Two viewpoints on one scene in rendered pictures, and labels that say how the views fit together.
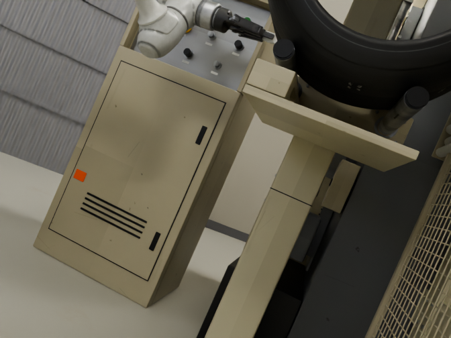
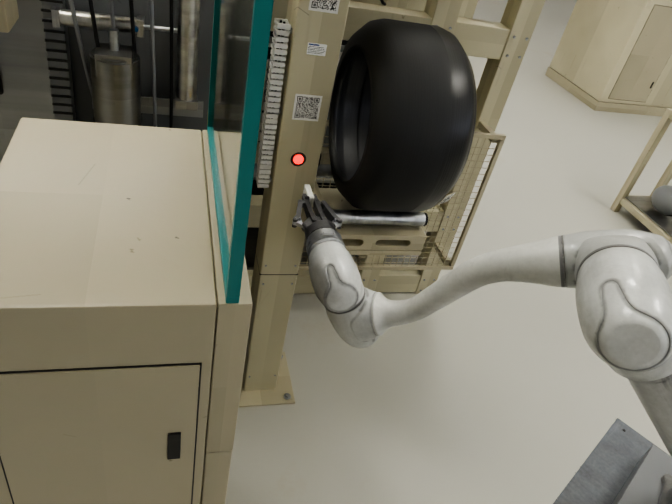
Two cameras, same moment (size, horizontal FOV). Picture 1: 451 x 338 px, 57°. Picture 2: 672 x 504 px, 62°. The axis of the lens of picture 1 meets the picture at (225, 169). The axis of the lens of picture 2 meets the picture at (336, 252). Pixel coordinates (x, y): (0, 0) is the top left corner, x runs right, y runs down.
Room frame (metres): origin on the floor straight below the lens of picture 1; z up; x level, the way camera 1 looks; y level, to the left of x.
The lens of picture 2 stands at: (1.94, 1.15, 1.83)
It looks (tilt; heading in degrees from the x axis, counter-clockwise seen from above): 36 degrees down; 237
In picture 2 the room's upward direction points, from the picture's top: 13 degrees clockwise
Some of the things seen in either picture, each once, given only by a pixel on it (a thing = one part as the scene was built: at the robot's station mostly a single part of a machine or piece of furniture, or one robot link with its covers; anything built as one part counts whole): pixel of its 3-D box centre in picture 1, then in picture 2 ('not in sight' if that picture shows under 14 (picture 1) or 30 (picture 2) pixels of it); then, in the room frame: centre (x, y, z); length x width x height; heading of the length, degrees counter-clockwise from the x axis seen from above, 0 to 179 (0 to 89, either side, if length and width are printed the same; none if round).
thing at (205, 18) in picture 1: (210, 15); (325, 248); (1.37, 0.25, 1.06); 0.09 x 0.06 x 0.09; 167
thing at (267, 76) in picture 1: (277, 98); (368, 234); (1.04, -0.05, 0.83); 0.36 x 0.09 x 0.06; 168
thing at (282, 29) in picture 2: not in sight; (273, 109); (1.35, -0.21, 1.19); 0.05 x 0.04 x 0.48; 78
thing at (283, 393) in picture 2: not in sight; (257, 377); (1.26, -0.22, 0.01); 0.27 x 0.27 x 0.02; 78
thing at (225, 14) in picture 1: (229, 23); (319, 229); (1.36, 0.18, 1.06); 0.09 x 0.08 x 0.07; 77
